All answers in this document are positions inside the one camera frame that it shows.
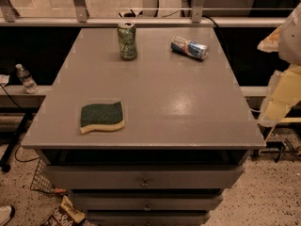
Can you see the top grey drawer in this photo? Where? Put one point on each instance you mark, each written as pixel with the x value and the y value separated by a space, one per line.
pixel 143 177

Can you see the bottom grey drawer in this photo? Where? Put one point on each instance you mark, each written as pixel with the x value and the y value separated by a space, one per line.
pixel 151 218

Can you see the wire mesh basket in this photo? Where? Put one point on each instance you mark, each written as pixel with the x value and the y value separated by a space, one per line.
pixel 41 184

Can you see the green soda can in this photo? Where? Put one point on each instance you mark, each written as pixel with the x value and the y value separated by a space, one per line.
pixel 127 41

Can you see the middle grey drawer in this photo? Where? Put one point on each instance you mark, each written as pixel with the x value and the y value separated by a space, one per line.
pixel 146 201

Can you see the grey drawer cabinet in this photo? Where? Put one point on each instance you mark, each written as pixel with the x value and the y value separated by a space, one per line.
pixel 178 110

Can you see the blue silver energy drink can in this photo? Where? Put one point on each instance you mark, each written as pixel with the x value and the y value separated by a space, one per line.
pixel 189 48

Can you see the yellow black clamp stand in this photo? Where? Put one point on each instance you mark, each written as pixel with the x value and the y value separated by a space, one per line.
pixel 279 146

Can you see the metal railing frame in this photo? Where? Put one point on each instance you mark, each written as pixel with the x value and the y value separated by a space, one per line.
pixel 97 13

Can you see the grey drawer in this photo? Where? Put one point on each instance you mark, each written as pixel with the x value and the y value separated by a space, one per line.
pixel 151 218
pixel 143 177
pixel 146 201

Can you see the green yellow sponge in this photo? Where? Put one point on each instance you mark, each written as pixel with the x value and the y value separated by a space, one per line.
pixel 102 117

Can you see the black table leg stand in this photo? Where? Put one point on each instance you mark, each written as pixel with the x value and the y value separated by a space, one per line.
pixel 4 165

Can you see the snack chip bag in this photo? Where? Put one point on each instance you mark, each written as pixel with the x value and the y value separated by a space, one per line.
pixel 65 215

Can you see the clear plastic water bottle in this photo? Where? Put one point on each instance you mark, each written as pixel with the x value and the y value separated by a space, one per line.
pixel 26 79

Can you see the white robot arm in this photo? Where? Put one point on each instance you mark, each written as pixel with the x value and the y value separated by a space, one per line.
pixel 284 89

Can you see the white shoe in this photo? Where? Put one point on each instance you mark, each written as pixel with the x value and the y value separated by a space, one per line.
pixel 6 214

